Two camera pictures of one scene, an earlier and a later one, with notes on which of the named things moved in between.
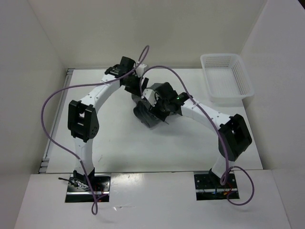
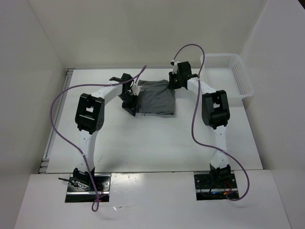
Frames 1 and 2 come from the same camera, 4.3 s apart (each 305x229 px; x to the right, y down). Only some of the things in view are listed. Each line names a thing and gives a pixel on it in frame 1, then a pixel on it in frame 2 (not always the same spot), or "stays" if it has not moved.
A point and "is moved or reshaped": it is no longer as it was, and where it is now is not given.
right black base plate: x=209 y=186 stays
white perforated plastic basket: x=227 y=79 stays
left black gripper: x=136 y=90 → x=131 y=108
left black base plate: x=76 y=193 stays
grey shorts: x=143 y=110 is moved or reshaped
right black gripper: x=154 y=111 → x=171 y=85
